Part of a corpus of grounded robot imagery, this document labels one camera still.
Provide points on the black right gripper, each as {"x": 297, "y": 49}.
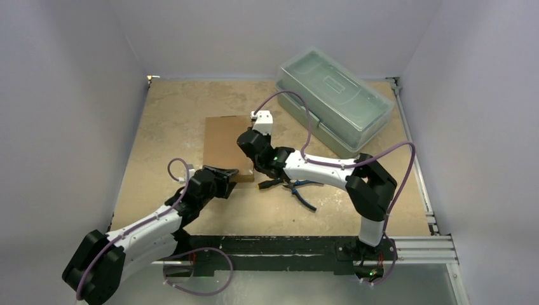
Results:
{"x": 266, "y": 171}

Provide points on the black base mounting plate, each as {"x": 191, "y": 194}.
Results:
{"x": 339, "y": 255}

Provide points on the aluminium frame rail right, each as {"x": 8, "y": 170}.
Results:
{"x": 430, "y": 215}

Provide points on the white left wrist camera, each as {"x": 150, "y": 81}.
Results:
{"x": 187, "y": 176}

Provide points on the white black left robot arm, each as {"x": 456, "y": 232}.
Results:
{"x": 134, "y": 235}

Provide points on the yellow black screwdriver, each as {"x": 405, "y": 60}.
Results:
{"x": 269, "y": 183}

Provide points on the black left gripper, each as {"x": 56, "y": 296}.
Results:
{"x": 221, "y": 177}

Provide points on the brown cardboard express box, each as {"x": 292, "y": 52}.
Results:
{"x": 220, "y": 148}

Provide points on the blue handled pliers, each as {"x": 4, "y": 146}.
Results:
{"x": 295, "y": 188}

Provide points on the translucent green plastic toolbox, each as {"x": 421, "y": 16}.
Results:
{"x": 343, "y": 112}

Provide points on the aluminium front frame rail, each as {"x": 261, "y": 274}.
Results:
{"x": 400, "y": 268}

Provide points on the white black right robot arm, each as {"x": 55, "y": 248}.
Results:
{"x": 370, "y": 187}

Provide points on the aluminium frame rail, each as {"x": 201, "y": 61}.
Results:
{"x": 430, "y": 215}
{"x": 400, "y": 268}

